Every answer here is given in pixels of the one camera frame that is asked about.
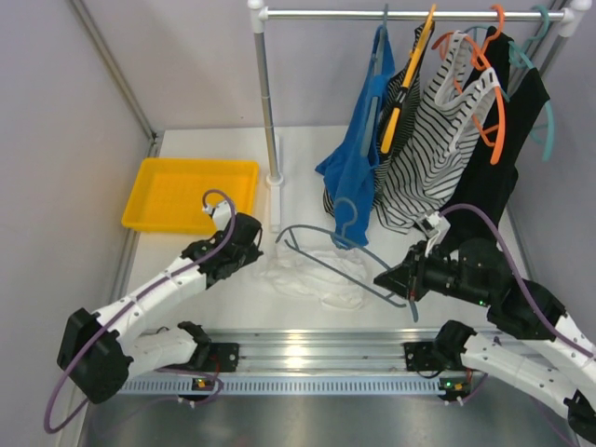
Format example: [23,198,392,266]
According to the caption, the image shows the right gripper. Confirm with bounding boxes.
[373,238,491,305]

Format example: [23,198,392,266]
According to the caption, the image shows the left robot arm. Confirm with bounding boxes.
[57,212,263,404]

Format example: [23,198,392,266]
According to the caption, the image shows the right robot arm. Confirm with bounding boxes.
[373,238,595,442]

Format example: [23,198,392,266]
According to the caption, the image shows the white striped tank top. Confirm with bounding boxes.
[375,31,500,234]

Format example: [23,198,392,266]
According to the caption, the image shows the blue tank top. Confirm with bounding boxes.
[316,25,395,246]

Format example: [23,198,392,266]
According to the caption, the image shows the dark striped tank top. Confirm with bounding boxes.
[316,25,427,226]

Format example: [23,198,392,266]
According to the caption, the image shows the grey-blue hanger with blue top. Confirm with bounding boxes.
[360,4,388,157]

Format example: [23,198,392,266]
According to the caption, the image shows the black tank top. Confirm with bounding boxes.
[413,25,551,248]

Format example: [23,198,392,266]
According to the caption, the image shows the yellow hanger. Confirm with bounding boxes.
[381,4,437,155]

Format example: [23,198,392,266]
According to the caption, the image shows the orange hanger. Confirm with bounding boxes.
[424,31,506,169]

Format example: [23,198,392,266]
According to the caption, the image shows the teal hanger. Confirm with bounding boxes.
[465,5,555,175]

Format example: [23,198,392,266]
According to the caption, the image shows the yellow plastic tray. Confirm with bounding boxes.
[121,157,259,235]

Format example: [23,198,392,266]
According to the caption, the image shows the clothes rack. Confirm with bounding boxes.
[247,1,592,233]

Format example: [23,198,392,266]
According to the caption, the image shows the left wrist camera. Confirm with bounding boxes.
[202,200,236,231]

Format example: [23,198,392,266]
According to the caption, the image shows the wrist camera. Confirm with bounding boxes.
[415,211,451,257]
[202,200,236,231]

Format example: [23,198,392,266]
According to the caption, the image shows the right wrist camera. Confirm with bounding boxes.
[415,211,451,257]

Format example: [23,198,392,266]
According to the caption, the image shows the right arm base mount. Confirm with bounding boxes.
[403,341,466,374]

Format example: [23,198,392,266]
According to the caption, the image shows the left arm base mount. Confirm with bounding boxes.
[161,342,240,373]

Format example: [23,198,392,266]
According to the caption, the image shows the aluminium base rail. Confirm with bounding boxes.
[207,328,439,375]

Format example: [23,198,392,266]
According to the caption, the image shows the slotted cable duct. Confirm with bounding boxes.
[118,375,471,396]

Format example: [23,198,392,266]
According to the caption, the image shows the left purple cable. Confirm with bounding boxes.
[43,188,237,434]

